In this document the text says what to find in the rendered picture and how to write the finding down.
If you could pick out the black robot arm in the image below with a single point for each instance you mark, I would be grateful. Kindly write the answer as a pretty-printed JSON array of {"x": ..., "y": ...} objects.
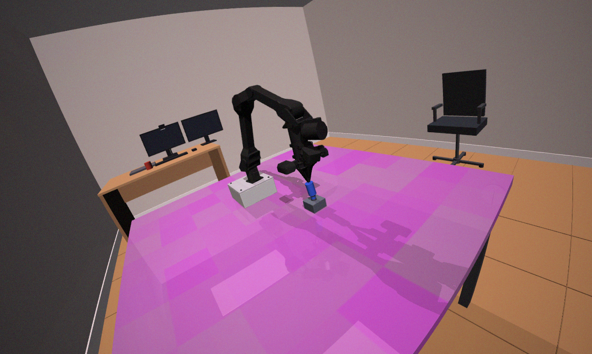
[{"x": 300, "y": 124}]

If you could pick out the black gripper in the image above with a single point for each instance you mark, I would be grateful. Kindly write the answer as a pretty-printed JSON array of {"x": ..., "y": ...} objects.
[{"x": 287, "y": 167}]

